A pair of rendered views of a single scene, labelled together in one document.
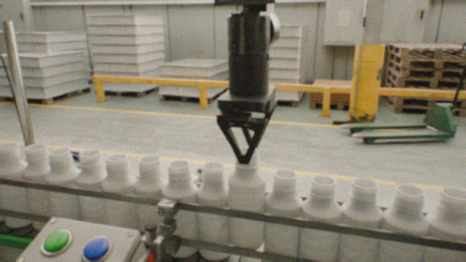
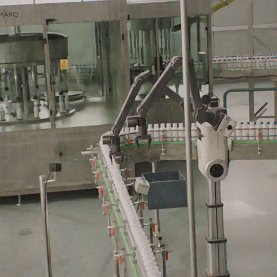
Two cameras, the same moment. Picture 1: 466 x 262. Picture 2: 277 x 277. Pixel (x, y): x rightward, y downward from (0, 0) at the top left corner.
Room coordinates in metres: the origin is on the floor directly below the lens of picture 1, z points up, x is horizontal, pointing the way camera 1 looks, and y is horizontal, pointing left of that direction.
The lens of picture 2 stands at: (2.11, 4.54, 2.32)
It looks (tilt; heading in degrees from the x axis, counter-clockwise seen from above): 11 degrees down; 248
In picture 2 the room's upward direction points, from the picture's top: 3 degrees counter-clockwise
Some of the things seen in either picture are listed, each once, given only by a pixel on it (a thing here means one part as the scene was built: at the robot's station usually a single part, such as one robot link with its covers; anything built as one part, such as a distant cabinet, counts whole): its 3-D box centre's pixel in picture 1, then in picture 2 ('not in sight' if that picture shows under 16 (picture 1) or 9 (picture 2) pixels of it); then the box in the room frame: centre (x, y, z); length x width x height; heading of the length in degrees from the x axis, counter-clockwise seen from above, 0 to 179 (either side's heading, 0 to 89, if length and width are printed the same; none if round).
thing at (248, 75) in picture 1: (248, 78); (116, 149); (0.48, -0.02, 1.31); 0.10 x 0.07 x 0.07; 165
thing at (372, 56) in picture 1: (365, 84); not in sight; (4.78, -1.82, 0.55); 0.40 x 0.34 x 1.10; 75
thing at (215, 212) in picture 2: not in sight; (215, 230); (-0.07, 0.38, 0.74); 0.11 x 0.11 x 0.40; 75
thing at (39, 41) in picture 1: (52, 60); not in sight; (7.61, 4.00, 0.59); 1.25 x 1.03 x 1.17; 165
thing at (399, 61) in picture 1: (424, 76); not in sight; (5.75, -3.15, 0.51); 1.26 x 1.08 x 1.02; 165
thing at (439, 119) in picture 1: (408, 91); not in sight; (4.13, -2.10, 0.58); 1.45 x 0.54 x 1.16; 95
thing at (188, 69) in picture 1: (196, 79); not in sight; (6.65, 0.76, 0.33); 1.25 x 1.03 x 0.66; 163
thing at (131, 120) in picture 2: not in sight; (135, 117); (0.51, 0.46, 1.60); 0.12 x 0.09 x 0.12; 165
